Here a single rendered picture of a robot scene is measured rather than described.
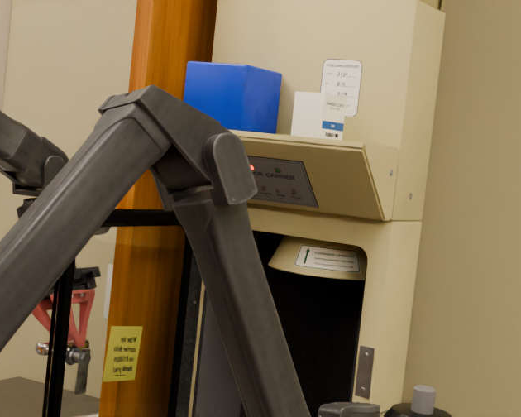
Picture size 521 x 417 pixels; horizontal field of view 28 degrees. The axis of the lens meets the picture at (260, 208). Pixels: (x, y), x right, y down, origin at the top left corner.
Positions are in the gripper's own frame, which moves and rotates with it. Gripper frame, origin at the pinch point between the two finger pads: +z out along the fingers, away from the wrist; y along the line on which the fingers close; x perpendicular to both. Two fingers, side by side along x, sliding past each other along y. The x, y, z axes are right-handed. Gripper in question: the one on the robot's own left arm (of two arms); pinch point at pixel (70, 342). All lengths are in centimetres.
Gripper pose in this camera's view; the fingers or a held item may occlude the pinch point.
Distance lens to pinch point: 143.6
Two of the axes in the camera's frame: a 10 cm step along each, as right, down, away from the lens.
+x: -4.8, 0.0, -8.7
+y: -8.3, 3.0, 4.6
